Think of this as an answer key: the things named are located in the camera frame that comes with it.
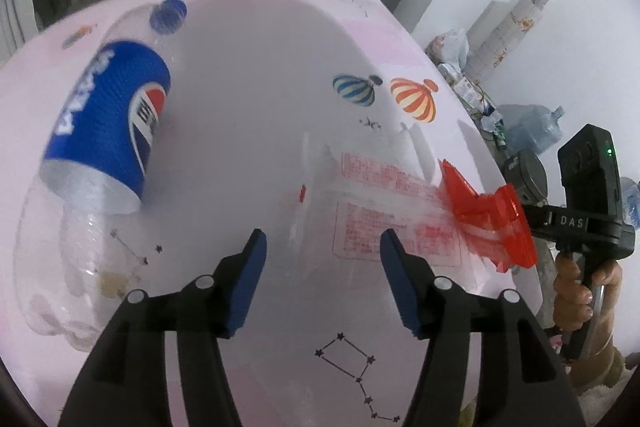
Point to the person's right forearm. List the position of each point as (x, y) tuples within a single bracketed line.
[(602, 357)]

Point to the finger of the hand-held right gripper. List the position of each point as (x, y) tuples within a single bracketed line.
[(540, 219)]

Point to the pile of paper cartons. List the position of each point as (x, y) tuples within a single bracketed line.
[(470, 89)]

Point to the blue water jug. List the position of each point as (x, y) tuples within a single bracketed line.
[(530, 127)]

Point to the clear bottle blue label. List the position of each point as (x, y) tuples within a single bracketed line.
[(110, 107)]

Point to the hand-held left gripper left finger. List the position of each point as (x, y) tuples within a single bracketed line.
[(247, 287)]

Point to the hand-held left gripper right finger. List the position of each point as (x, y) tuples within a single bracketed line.
[(400, 282)]

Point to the black round appliance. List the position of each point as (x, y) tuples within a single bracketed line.
[(525, 172)]

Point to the red clear plastic wrapper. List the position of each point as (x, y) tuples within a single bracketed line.
[(480, 217)]

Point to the person's right hand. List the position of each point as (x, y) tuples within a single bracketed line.
[(567, 297)]

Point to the white plastic bag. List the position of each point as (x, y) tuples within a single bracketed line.
[(450, 47)]

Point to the printed wallpaper roll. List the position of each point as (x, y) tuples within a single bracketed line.
[(510, 27)]

